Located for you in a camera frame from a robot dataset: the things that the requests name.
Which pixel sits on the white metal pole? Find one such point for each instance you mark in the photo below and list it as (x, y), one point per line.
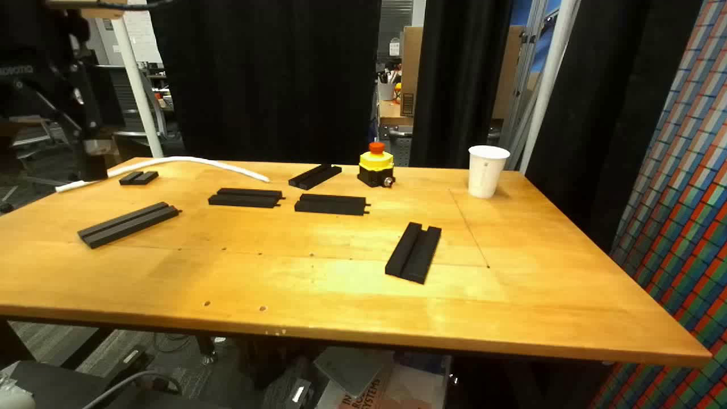
(550, 73)

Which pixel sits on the white plastic tube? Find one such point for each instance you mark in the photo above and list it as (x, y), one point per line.
(162, 162)

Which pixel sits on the white paper cup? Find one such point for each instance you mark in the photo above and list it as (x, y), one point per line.
(484, 170)

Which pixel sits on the black curtain left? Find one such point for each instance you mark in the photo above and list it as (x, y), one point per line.
(288, 81)

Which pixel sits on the black rail piece front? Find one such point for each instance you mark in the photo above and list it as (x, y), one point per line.
(414, 252)

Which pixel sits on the black curtain right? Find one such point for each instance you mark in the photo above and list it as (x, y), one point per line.
(608, 99)

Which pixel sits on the small black block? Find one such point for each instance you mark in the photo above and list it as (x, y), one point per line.
(139, 179)

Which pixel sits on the long black rail piece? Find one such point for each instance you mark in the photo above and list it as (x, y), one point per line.
(129, 224)

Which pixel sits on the black curtain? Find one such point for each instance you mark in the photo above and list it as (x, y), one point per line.
(608, 99)
(288, 81)

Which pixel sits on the colourful checkered panel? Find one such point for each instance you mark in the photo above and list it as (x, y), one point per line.
(674, 233)

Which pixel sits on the yellow red emergency stop button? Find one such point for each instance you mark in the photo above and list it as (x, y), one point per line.
(375, 166)

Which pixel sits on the black rail piece back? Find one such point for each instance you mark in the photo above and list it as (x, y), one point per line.
(315, 175)

